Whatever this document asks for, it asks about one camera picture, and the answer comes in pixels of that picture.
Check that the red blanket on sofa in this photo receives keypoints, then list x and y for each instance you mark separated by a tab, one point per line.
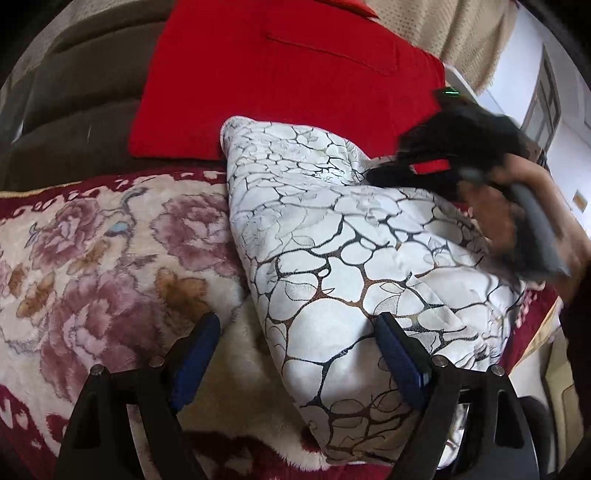
297	62

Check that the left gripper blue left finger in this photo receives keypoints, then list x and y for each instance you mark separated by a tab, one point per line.
98	442

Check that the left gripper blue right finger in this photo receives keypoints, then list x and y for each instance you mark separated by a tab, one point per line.
497	442

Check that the beige dotted curtain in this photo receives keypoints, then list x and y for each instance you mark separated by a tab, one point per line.
469	35

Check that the person's right hand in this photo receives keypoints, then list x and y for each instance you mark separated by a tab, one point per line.
494	215

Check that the white black patterned coat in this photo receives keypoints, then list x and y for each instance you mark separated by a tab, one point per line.
325	253

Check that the dark brown leather sofa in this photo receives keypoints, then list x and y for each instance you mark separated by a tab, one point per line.
69	120

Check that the floral red beige blanket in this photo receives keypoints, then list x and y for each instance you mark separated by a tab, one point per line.
112	271

